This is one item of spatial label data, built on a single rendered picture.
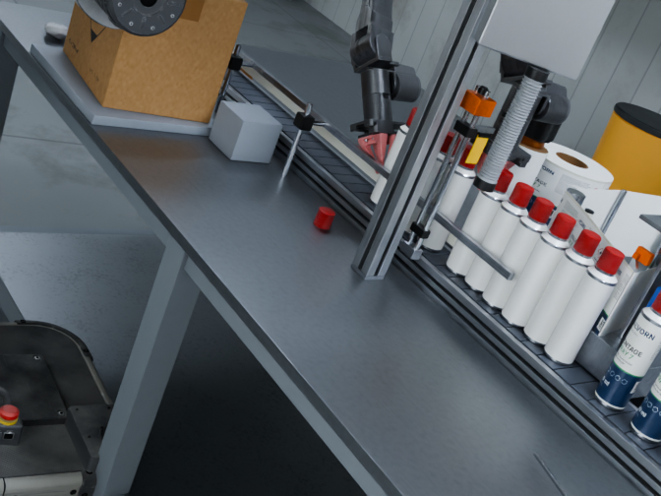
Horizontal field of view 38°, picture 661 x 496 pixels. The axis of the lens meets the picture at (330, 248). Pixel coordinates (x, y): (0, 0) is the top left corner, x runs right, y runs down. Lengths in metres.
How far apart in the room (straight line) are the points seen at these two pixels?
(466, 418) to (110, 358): 1.13
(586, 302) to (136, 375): 0.82
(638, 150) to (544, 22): 3.38
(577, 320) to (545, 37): 0.44
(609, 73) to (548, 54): 4.29
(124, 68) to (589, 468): 1.14
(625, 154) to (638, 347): 3.43
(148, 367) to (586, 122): 4.40
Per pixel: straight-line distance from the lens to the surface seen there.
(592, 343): 1.61
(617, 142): 4.92
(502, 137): 1.55
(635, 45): 5.75
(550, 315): 1.60
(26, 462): 1.98
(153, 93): 1.99
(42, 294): 2.51
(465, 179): 1.73
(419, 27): 7.09
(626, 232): 2.09
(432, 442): 1.34
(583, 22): 1.54
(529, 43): 1.53
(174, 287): 1.69
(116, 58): 1.94
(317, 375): 1.36
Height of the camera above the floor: 1.53
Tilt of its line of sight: 24 degrees down
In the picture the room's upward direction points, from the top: 22 degrees clockwise
